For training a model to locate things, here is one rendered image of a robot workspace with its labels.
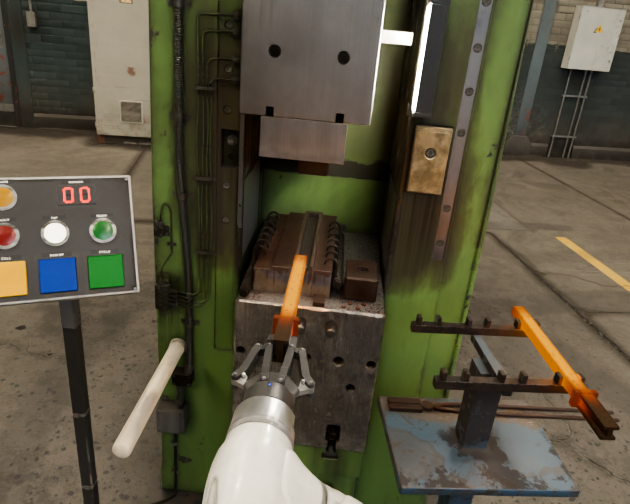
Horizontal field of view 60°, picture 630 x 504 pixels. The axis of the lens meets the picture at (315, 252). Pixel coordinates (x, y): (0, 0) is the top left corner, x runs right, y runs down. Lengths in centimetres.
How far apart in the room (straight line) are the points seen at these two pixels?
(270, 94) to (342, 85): 16
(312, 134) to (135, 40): 540
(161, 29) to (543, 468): 136
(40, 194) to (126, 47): 531
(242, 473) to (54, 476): 167
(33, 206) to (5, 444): 131
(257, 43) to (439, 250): 72
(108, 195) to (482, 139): 92
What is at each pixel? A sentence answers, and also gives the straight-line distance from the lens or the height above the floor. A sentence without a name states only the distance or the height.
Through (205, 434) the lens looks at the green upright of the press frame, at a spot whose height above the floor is 28.
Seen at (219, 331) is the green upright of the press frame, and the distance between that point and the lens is 169.
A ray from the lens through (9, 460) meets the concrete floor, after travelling 241.
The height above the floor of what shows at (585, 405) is 95.
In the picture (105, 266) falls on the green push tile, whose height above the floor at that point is 102.
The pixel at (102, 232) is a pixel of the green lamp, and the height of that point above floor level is 109.
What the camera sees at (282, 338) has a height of 109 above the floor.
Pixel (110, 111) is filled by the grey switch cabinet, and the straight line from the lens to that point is 675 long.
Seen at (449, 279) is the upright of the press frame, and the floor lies 94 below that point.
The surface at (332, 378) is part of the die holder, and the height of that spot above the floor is 71.
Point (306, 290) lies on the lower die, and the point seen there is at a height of 93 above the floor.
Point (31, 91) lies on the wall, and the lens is 763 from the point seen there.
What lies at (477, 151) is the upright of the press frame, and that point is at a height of 130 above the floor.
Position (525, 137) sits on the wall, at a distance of 823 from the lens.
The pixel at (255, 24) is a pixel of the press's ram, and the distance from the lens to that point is 127.
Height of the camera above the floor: 159
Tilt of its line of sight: 24 degrees down
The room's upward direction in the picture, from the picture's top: 5 degrees clockwise
